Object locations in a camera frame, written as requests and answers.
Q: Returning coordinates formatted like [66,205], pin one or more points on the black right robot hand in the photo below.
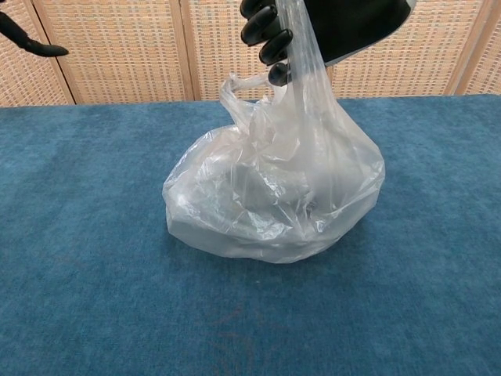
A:
[352,23]

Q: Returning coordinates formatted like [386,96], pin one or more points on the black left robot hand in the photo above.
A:
[39,49]

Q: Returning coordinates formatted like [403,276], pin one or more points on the translucent white plastic bag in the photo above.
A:
[274,188]

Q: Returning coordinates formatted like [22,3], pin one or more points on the woven bamboo folding screen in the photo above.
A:
[137,51]

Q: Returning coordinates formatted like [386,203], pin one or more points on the teal carpet table cover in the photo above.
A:
[86,235]

